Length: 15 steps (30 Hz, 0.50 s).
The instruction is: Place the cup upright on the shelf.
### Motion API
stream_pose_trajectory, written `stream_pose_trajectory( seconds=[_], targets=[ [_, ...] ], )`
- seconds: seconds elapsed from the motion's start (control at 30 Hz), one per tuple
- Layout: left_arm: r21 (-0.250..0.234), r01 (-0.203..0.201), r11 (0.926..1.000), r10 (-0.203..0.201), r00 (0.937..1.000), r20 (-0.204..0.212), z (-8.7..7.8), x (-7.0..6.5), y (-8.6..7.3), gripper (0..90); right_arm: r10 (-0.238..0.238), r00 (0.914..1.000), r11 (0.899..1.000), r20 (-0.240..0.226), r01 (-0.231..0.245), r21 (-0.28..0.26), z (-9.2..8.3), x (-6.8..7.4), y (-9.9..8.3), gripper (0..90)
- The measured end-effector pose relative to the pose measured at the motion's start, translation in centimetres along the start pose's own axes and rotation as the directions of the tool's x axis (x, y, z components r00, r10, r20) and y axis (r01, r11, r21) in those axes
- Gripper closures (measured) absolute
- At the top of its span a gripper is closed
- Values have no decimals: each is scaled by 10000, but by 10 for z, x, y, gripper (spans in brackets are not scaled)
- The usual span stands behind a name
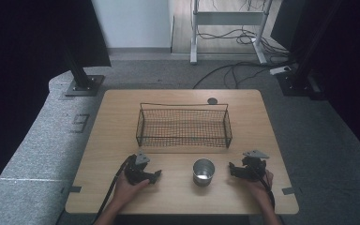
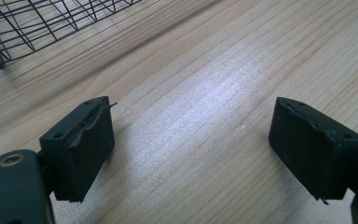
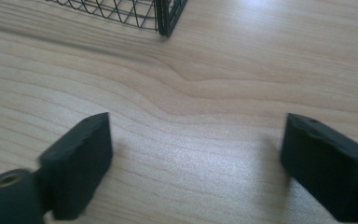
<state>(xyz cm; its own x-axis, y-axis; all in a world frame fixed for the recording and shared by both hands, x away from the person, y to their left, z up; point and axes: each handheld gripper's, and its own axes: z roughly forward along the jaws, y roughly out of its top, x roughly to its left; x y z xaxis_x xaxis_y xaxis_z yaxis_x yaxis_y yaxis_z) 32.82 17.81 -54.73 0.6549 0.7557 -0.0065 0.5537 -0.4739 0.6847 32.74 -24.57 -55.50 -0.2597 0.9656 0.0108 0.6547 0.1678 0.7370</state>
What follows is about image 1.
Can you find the round dark table grommet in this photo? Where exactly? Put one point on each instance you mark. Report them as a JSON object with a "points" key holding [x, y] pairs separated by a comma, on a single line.
{"points": [[212, 101]]}

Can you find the black curtain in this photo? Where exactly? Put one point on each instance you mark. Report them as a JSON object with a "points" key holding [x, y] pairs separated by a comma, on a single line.
{"points": [[353, 62], [22, 62]]}

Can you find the grey tape tab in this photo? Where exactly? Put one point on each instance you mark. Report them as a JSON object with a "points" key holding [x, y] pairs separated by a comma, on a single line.
{"points": [[75, 189], [288, 191]]}

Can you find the white metal desk frame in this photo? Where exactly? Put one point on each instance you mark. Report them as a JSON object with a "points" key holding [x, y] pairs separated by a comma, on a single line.
{"points": [[228, 18]]}

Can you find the person's left hand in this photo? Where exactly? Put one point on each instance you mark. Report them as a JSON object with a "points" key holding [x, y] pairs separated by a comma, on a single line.
{"points": [[126, 192]]}

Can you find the person's right hand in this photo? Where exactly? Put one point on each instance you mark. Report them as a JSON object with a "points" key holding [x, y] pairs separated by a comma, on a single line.
{"points": [[261, 190]]}

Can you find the black stand with base plate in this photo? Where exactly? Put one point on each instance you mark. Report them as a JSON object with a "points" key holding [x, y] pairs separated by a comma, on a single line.
{"points": [[82, 84], [300, 81]]}

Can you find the shiny metal cup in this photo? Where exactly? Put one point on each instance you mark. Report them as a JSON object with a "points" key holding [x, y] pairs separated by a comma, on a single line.
{"points": [[203, 173]]}

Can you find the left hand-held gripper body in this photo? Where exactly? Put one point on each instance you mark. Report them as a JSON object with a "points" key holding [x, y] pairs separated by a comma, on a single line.
{"points": [[136, 173]]}

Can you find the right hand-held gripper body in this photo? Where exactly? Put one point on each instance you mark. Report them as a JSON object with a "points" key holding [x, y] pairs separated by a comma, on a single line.
{"points": [[254, 167]]}

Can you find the white power strip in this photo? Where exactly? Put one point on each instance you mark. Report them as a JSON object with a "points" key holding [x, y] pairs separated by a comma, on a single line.
{"points": [[279, 70]]}

